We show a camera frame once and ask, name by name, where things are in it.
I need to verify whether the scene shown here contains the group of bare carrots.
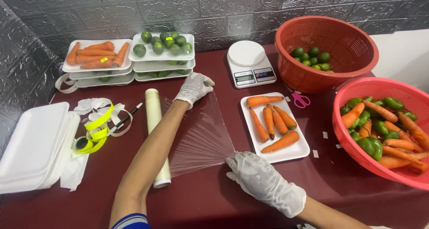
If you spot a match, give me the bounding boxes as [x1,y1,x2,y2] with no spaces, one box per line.
[246,95,300,154]

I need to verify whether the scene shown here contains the red plastic basket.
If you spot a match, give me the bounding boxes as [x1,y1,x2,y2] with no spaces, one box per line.
[275,16,380,95]

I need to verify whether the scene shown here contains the person's right hand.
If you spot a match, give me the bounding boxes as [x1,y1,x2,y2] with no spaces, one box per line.
[225,151,307,218]

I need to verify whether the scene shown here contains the black and white pen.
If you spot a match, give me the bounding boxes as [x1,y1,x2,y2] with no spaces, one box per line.
[109,102,143,134]

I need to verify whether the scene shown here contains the pink plastic basket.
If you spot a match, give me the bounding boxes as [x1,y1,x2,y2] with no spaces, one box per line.
[332,77,429,191]

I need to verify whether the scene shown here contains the yellow label tape roll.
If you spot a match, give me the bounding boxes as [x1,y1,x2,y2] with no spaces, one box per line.
[72,103,115,155]

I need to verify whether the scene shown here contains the blue striped sleeve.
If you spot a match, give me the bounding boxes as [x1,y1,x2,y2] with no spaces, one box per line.
[111,213,151,229]

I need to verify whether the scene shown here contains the stack of empty foam trays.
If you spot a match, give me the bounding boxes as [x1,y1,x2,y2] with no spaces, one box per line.
[0,102,81,195]

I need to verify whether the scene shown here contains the white backing paper strips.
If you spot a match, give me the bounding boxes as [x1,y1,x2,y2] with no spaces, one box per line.
[55,73,133,138]

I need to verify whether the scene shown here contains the heap of carrots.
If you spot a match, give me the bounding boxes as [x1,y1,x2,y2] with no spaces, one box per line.
[341,100,429,174]

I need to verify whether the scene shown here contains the heap of green peppers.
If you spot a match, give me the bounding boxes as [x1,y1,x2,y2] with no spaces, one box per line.
[340,96,418,162]

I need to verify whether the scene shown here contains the clear cling film sheet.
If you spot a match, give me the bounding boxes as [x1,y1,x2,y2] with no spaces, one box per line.
[160,91,236,178]

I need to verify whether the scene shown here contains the wrapped tray of limes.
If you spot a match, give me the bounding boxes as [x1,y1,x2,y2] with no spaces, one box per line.
[133,58,196,73]
[134,69,194,82]
[128,32,196,62]

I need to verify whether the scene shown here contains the pink scissors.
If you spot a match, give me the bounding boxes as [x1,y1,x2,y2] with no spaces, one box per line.
[283,83,311,109]

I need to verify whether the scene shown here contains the pile of loose limes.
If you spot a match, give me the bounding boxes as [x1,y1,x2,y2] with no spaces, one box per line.
[291,47,335,73]

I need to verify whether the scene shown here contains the person's left hand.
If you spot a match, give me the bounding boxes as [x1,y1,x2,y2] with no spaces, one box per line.
[173,72,215,110]

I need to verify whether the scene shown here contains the white paper sheet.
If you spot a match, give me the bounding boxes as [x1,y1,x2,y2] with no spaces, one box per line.
[60,151,90,192]

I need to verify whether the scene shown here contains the white digital kitchen scale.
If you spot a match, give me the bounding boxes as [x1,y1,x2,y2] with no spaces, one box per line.
[227,40,277,89]

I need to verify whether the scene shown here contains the wrapped tray of green peppers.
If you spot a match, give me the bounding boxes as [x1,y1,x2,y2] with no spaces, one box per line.
[75,73,135,88]

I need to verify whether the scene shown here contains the cling film roll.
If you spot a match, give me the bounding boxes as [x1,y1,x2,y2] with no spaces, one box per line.
[145,88,172,189]

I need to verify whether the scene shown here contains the wrapped tray of carrots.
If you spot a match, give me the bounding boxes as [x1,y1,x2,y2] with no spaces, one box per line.
[62,39,133,73]

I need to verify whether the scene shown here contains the wrapped white foam tray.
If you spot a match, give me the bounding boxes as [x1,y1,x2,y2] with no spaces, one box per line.
[68,65,135,81]

